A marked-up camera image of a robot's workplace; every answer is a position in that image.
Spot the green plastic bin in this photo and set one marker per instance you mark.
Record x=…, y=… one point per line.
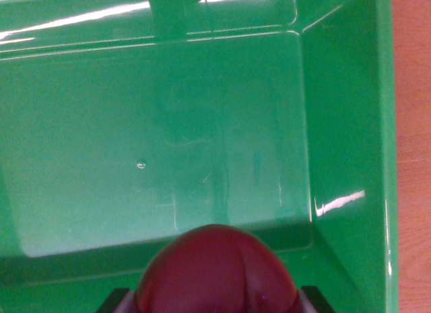
x=101, y=141

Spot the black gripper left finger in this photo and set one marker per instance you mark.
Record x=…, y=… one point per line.
x=116, y=301

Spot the dark red plum fruit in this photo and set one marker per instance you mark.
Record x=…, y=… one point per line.
x=217, y=272

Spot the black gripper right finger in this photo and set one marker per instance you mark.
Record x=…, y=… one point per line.
x=314, y=301

